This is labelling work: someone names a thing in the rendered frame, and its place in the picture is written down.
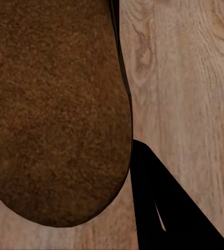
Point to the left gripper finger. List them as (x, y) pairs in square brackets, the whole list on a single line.
[(154, 187)]

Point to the sandal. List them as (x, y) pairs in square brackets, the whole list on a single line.
[(66, 117)]

